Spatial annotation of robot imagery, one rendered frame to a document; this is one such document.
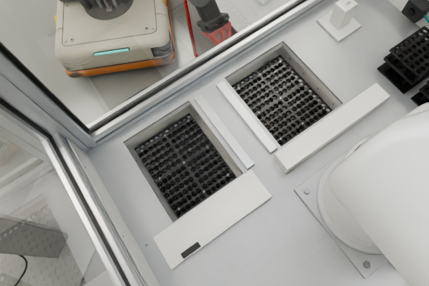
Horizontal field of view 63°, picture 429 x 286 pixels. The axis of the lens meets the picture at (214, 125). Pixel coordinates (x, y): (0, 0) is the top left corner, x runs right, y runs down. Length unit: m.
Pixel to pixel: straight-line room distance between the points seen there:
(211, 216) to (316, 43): 0.55
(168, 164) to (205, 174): 0.10
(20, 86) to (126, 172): 0.34
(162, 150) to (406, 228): 0.72
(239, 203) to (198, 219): 0.10
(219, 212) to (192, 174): 0.14
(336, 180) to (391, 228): 0.06
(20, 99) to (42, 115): 0.07
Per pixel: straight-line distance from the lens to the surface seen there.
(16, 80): 0.67
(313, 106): 0.99
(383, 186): 0.31
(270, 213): 0.84
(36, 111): 0.75
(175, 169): 0.92
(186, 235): 0.82
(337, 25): 1.06
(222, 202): 0.83
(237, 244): 0.83
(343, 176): 0.32
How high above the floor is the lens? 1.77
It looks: 67 degrees down
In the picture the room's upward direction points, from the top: 9 degrees counter-clockwise
